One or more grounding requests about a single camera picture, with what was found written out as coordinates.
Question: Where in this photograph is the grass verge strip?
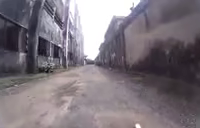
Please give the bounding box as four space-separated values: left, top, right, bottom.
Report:
0 66 79 94

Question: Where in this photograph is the stained grey boundary wall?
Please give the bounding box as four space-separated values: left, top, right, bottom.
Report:
121 0 200 88

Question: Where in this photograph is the low grey building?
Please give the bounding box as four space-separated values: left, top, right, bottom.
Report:
0 5 29 78

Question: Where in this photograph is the pale building beyond wall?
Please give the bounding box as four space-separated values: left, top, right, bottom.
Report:
94 15 126 68

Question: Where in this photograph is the tall grey concrete building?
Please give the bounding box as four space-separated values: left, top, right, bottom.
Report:
21 0 86 69

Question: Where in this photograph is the thick tree trunk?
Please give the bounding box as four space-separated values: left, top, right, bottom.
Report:
25 0 46 75

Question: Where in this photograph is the worn grey dirt road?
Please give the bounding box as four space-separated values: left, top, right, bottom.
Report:
0 64 200 128

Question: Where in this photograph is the slim grey pole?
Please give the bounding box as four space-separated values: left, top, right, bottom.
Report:
62 0 71 70

